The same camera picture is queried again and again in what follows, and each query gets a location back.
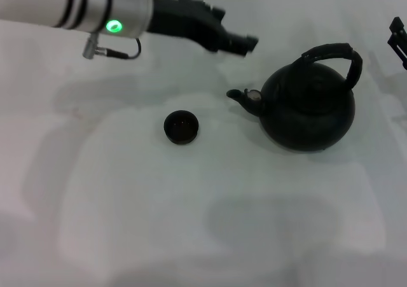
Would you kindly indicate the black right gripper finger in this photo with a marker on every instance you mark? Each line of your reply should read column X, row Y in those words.
column 399, row 37

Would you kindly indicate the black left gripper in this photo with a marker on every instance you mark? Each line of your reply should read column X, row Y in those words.
column 190, row 23

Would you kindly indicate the small black teacup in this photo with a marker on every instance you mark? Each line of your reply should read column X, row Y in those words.
column 181, row 127

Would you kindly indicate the black round teapot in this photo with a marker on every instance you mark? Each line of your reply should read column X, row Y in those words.
column 305, row 115

